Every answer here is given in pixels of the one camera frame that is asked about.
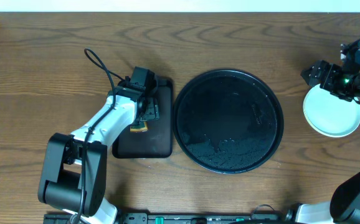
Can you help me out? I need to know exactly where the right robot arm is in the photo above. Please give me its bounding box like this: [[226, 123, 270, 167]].
[[284, 40, 360, 223]]

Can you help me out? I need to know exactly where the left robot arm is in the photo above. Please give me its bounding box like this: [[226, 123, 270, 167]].
[[37, 87, 159, 223]]

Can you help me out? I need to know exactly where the yellow plate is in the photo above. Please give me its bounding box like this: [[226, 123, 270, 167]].
[[302, 103, 350, 138]]

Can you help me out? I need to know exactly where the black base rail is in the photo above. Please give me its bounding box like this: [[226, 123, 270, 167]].
[[42, 212, 355, 224]]

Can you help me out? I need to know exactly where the round black tray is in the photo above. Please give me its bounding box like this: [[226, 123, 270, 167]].
[[173, 69, 285, 174]]

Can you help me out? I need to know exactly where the green and orange sponge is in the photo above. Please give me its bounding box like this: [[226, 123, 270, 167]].
[[130, 121, 148, 133]]

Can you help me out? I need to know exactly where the light green plate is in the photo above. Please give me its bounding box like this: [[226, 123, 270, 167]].
[[303, 86, 360, 134]]

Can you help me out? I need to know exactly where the black rectangular tray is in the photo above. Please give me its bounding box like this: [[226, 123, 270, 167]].
[[112, 79, 173, 159]]

